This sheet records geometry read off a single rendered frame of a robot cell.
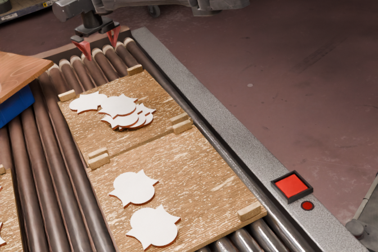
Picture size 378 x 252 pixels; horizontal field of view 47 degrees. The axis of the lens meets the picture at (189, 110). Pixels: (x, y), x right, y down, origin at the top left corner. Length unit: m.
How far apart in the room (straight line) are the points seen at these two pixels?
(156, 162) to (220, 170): 0.19
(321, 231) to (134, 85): 0.86
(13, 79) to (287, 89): 1.99
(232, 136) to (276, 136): 1.41
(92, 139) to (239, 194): 0.52
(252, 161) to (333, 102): 1.82
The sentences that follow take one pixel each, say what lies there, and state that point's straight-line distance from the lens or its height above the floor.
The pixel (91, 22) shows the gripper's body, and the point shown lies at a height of 1.27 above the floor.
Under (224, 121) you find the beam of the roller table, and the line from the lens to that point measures 1.37.
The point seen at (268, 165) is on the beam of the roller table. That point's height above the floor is 0.92.
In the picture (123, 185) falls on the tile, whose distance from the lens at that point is 1.19.
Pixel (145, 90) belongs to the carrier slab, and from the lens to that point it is 1.56.
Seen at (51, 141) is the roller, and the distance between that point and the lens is 1.49.
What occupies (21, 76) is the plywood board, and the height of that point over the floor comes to 1.04.
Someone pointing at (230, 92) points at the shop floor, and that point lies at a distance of 3.13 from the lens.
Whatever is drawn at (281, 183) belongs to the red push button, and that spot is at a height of 0.93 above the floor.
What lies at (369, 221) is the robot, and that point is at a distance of 1.98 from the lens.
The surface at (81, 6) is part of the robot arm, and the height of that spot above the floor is 1.34.
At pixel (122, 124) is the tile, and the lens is 1.37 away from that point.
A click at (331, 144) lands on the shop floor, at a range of 2.66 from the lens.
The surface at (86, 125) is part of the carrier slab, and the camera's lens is 1.47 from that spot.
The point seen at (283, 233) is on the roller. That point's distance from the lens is 1.06.
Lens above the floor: 1.75
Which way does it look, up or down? 36 degrees down
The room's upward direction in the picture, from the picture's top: 11 degrees counter-clockwise
